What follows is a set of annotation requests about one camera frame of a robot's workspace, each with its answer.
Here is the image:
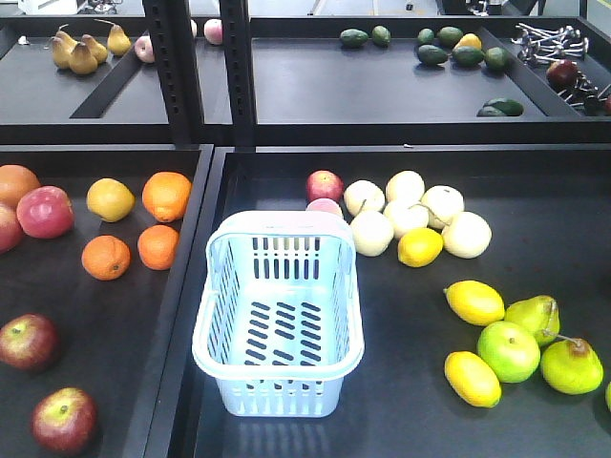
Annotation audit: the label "light blue plastic basket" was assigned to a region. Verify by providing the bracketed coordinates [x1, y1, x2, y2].
[192, 210, 365, 418]

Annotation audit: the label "red apple behind basket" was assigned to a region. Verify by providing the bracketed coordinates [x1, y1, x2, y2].
[305, 170, 345, 203]

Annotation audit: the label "pink green peach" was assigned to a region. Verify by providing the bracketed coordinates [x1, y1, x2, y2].
[305, 198, 344, 219]

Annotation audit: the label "black wooden produce stand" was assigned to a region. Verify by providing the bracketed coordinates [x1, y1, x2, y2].
[1, 15, 610, 457]

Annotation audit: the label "white pear cluster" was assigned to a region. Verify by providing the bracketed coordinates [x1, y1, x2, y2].
[343, 170, 493, 259]

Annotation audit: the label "yellow lemon near pears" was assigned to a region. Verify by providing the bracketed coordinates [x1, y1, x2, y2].
[397, 228, 443, 268]

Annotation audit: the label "orange near divider upper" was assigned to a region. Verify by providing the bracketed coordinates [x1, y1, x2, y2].
[141, 172, 192, 222]

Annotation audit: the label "small orange right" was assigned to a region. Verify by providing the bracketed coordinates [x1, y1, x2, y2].
[137, 224, 179, 271]

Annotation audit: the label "small orange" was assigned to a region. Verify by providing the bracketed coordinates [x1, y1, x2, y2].
[81, 235, 131, 281]
[137, 224, 179, 271]

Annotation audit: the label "yellow lemon upper right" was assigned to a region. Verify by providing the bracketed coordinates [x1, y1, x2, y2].
[443, 280, 505, 326]

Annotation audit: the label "yellow citrus fruit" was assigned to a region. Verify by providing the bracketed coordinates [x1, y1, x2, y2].
[86, 177, 136, 222]

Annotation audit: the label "small orange left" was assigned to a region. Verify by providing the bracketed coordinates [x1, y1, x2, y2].
[81, 235, 131, 281]

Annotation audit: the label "yellow lemon lower right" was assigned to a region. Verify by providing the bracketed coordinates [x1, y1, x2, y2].
[444, 351, 502, 408]

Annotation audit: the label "green apple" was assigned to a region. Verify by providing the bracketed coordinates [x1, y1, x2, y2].
[476, 321, 540, 384]

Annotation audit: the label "green pear upper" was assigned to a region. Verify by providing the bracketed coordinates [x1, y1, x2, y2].
[505, 295, 560, 347]

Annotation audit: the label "green pear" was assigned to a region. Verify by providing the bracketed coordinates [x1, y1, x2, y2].
[505, 295, 560, 347]
[539, 338, 604, 395]

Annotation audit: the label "large red apple right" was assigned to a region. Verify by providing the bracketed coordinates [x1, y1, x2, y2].
[16, 185, 74, 239]

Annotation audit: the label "large red apple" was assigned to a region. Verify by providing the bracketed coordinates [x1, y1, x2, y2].
[16, 185, 74, 239]
[0, 203, 24, 254]

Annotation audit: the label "brown yellow pears group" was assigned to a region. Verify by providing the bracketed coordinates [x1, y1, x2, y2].
[49, 19, 132, 75]

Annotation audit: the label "large red apple left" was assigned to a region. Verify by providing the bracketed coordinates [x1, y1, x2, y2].
[0, 203, 24, 254]

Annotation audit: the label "large orange back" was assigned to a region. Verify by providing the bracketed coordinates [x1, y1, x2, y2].
[0, 164, 41, 209]

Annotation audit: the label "red apple front left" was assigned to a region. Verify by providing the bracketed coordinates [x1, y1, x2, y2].
[1, 313, 61, 372]

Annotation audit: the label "green pear lower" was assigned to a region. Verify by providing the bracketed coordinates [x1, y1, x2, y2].
[539, 338, 604, 395]

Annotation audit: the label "red apple front right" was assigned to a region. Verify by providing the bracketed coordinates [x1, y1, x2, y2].
[31, 386, 98, 456]

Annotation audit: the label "black perforated upright post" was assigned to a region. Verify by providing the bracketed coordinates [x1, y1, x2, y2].
[142, 0, 203, 144]

